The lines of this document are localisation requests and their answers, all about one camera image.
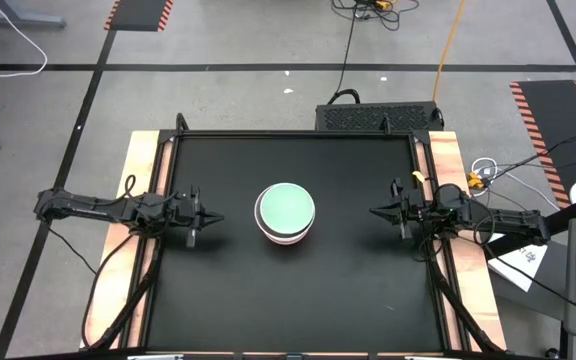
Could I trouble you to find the black hazard-striped floor mat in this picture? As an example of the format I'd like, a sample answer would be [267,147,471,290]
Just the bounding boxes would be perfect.
[103,0,176,33]
[508,79,576,210]

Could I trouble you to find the wooden table side board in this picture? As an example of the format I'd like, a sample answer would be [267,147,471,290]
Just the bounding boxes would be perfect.
[79,130,175,351]
[417,130,508,351]

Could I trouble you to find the black perforated computer case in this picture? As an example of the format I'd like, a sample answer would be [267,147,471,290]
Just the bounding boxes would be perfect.
[314,100,445,134]

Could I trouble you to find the black computer power cable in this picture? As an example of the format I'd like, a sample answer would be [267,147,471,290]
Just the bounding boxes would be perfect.
[325,7,362,106]

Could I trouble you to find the white paper sheet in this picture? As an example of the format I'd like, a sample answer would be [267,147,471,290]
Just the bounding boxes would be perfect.
[486,228,550,294]

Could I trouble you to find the mint green bowl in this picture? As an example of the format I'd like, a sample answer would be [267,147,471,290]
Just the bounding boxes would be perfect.
[258,181,317,237]

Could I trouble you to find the white coiled cable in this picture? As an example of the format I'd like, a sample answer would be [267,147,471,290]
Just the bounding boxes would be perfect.
[470,156,564,211]

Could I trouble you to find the wide beige bowl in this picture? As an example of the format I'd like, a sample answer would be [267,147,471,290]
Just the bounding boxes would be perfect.
[253,182,318,242]

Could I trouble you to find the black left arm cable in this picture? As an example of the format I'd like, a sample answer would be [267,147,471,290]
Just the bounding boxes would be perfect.
[92,173,139,209]

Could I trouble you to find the black floor cable bundle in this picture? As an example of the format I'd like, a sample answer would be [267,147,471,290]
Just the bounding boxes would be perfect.
[330,0,420,32]

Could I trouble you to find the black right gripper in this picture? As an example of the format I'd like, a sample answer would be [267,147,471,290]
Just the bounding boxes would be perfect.
[369,177,435,242]

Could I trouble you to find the yellow hanging power cable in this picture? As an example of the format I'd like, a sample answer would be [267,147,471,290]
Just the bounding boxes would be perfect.
[431,0,467,105]

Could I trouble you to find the grey metal table foot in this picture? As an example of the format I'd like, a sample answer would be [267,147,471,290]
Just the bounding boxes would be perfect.
[0,0,67,29]

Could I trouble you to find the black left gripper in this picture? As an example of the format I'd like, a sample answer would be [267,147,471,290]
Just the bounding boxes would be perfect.
[167,185,226,250]

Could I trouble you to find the white floor cable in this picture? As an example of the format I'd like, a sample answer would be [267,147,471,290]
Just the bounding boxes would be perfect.
[0,0,49,79]

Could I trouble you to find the black aluminium table frame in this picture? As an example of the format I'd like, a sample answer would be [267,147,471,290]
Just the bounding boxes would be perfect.
[80,112,508,360]

